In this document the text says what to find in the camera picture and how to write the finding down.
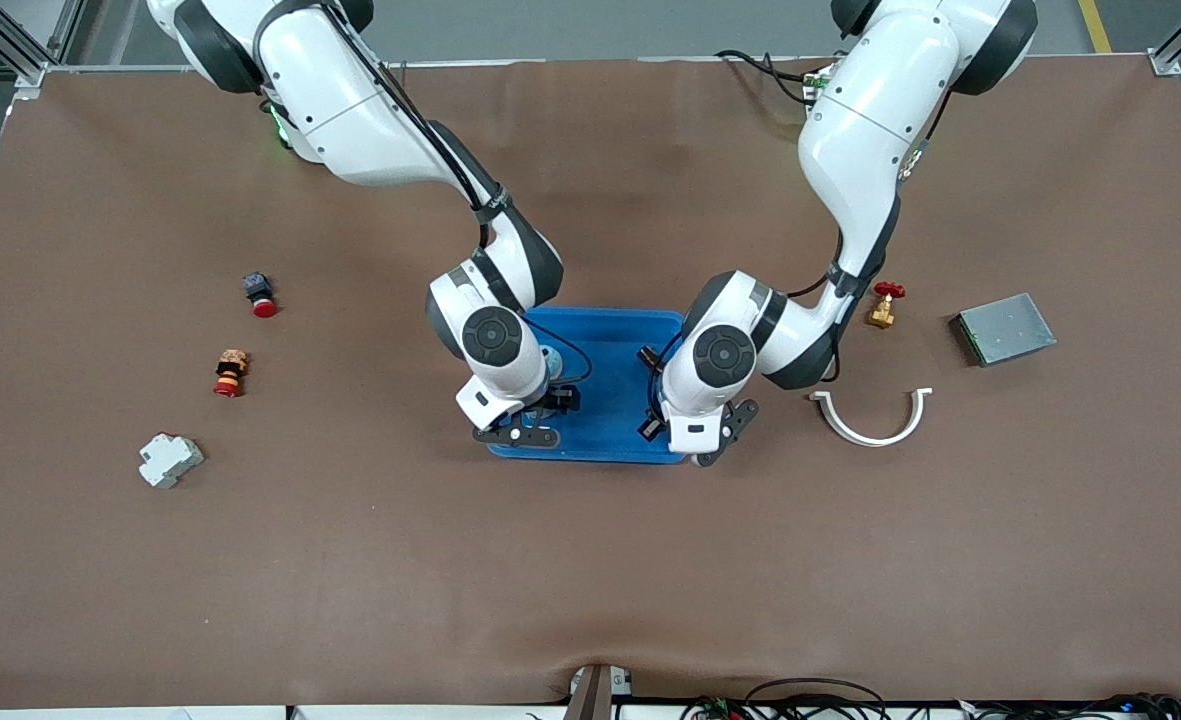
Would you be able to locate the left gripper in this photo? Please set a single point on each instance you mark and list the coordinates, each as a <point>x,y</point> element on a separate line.
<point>650,428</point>

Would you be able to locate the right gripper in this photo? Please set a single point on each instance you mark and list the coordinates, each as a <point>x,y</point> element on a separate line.
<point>558,399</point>

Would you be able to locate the light blue bell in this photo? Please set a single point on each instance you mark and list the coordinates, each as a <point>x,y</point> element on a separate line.
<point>553,362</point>

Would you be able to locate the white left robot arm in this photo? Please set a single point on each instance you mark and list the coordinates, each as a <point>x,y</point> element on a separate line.
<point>870,110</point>

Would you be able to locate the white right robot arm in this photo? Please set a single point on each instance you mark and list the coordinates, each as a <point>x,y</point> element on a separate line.
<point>350,100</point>

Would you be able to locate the blue plastic tray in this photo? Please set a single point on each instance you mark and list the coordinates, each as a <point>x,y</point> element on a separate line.
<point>610,420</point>

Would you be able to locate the white semicircular pipe clamp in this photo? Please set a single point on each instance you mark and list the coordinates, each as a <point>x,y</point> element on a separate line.
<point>875,441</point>

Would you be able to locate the red mushroom push button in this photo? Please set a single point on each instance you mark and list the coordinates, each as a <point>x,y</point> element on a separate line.
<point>264,306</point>

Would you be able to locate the silver metal box module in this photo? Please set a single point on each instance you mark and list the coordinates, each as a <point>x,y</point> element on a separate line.
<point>1008,328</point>

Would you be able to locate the white circuit breaker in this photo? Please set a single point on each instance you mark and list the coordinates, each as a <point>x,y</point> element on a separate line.
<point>170,460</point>

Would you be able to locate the grey table edge bracket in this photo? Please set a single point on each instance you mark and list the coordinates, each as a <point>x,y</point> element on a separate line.
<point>595,695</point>

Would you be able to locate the red yellow stacked switch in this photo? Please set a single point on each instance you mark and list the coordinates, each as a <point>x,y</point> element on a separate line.
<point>231,372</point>

